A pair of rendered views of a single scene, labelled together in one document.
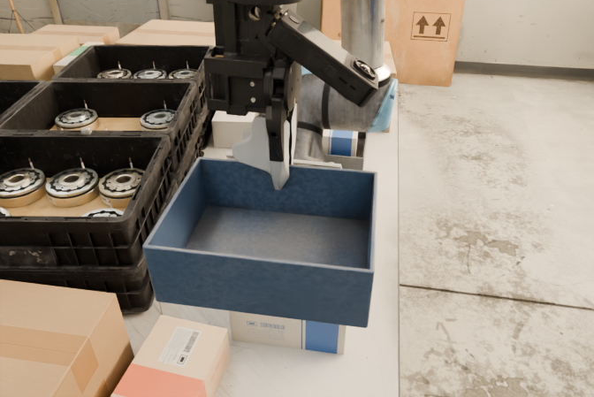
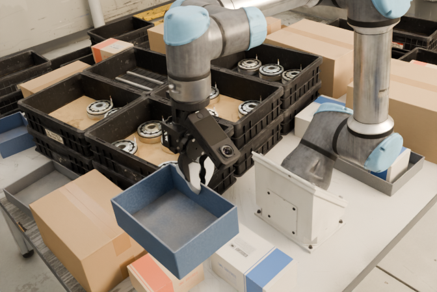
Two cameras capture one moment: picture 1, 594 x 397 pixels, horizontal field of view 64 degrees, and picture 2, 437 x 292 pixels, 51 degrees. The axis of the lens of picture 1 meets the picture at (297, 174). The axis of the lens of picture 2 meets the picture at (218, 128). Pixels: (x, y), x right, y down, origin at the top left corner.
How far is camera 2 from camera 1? 0.56 m
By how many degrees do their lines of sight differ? 34
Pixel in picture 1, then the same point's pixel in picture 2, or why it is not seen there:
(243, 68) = (173, 132)
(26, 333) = (106, 215)
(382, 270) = (339, 276)
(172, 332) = not seen: hidden behind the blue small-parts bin
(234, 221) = (177, 201)
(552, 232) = not seen: outside the picture
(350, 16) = (355, 82)
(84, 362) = (121, 241)
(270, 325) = (229, 272)
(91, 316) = not seen: hidden behind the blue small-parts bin
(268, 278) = (144, 235)
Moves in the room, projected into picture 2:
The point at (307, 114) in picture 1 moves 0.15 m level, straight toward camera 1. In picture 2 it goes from (322, 140) to (294, 169)
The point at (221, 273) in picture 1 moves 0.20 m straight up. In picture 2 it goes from (132, 224) to (109, 135)
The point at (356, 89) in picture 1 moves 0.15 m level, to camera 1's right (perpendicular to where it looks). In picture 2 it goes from (216, 160) to (292, 192)
